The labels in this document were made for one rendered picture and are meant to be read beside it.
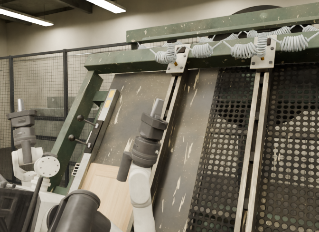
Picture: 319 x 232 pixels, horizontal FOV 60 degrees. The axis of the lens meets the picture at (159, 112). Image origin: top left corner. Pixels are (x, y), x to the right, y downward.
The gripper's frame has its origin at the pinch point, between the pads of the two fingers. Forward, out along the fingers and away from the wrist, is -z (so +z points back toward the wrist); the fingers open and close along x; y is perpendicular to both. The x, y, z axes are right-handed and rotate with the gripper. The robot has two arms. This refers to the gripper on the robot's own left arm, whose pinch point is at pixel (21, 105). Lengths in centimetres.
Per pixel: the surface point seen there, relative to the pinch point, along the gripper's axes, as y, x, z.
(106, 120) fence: -35.0, 32.3, 8.0
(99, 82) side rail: -60, 29, -23
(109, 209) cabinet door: -12, 30, 54
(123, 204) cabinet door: -10, 37, 53
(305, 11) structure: -20, 158, -31
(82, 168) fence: -26.8, 16.8, 32.4
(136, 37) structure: -82, 61, -61
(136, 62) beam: -32, 56, -22
